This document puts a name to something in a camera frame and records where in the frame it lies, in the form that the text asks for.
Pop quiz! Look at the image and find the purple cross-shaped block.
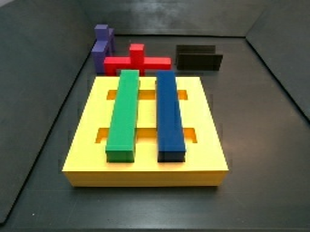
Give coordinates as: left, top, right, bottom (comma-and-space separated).
91, 24, 115, 74

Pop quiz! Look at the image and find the yellow slotted board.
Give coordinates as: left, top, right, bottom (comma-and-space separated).
63, 77, 227, 187

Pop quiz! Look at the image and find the blue long bar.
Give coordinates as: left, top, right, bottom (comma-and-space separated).
156, 71, 187, 162

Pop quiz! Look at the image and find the green long bar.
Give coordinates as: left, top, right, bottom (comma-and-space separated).
106, 70, 139, 162

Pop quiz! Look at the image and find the red cross-shaped block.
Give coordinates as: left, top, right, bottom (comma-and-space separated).
103, 43, 172, 76

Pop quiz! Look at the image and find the black block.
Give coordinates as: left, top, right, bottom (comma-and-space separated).
175, 44, 223, 71

